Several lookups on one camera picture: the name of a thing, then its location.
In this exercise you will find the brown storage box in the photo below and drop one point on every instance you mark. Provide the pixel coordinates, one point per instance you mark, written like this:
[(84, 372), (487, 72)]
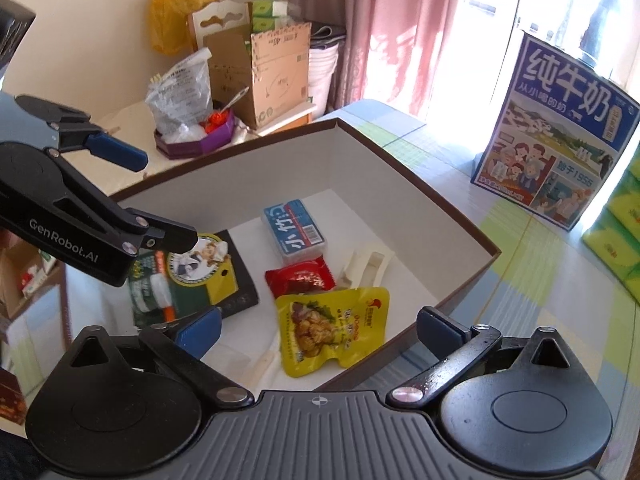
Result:
[(350, 170)]

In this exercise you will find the desktop with checked cloth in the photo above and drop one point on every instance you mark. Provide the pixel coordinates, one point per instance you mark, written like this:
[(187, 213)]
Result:
[(500, 310)]

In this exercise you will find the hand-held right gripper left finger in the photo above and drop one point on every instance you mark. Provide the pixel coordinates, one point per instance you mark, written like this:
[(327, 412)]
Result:
[(200, 331)]

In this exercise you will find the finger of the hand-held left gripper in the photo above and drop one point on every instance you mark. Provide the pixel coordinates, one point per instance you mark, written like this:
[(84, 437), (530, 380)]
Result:
[(120, 152), (170, 237)]

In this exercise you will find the green package with cartoon label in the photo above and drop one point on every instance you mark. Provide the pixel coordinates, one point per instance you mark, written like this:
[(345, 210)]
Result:
[(200, 285)]

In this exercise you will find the white hair clip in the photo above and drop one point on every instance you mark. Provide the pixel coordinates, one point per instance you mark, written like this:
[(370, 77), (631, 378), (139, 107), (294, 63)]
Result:
[(360, 265)]

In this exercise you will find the white side cabinet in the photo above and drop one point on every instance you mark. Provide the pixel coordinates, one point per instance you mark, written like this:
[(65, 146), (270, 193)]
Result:
[(132, 115)]

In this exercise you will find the green tissue pack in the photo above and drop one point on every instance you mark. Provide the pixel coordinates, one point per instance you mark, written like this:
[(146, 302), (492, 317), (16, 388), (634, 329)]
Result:
[(627, 200), (615, 255)]

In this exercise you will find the beige cutout carton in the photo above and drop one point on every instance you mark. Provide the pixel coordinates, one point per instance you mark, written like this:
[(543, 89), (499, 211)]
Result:
[(220, 20)]

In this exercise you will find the white stacked containers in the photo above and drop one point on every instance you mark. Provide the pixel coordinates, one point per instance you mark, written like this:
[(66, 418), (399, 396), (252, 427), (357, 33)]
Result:
[(322, 75)]

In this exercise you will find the black object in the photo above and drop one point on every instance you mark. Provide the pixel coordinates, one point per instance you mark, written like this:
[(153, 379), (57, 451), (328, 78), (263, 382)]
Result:
[(12, 30)]

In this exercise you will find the pink curtain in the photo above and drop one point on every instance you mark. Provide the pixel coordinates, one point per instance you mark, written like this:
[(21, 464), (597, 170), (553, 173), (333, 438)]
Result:
[(390, 25)]

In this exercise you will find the red snack packet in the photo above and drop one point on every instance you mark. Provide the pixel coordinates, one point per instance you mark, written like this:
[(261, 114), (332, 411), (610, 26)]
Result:
[(300, 280)]

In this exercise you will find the clear plastic bag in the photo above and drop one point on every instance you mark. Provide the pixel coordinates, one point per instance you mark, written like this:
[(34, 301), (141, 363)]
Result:
[(180, 95)]

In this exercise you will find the cardboard box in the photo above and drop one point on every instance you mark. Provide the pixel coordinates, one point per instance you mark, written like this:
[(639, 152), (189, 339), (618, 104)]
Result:
[(280, 80)]

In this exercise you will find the blue printed milk carton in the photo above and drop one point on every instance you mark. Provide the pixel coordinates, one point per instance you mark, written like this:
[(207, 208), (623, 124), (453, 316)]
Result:
[(555, 135)]

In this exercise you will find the green white tissue packet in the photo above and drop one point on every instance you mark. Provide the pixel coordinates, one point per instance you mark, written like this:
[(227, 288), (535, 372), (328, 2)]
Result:
[(270, 12)]

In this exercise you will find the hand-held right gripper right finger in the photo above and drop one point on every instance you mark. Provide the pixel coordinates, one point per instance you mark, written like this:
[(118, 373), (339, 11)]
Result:
[(437, 327)]

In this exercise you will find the yellow plastic bag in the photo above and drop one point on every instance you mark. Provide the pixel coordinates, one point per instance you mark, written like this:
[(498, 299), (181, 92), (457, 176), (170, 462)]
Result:
[(180, 5)]

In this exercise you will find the pale slim stick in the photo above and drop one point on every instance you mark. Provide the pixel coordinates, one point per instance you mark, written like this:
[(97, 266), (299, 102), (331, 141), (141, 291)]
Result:
[(262, 366)]

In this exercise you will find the purple tray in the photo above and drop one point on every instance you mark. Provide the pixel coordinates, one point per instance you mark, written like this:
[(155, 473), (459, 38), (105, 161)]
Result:
[(195, 147)]

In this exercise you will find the yellow snack packet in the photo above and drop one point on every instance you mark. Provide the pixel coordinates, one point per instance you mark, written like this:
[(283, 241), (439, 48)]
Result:
[(325, 330)]

